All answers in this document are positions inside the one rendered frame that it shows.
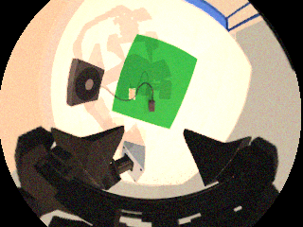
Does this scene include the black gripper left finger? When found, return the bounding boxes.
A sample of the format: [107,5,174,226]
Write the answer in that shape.
[50,125,125,186]

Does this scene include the dark brown cooling fan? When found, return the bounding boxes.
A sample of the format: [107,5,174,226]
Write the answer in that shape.
[65,58,105,106]

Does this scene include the green flat board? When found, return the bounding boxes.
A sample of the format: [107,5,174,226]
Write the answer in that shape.
[111,33,197,129]

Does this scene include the black cable with plug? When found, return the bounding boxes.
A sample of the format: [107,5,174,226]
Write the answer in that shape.
[107,82,155,113]

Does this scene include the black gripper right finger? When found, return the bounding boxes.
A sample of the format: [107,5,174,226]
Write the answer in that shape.
[183,129,253,186]

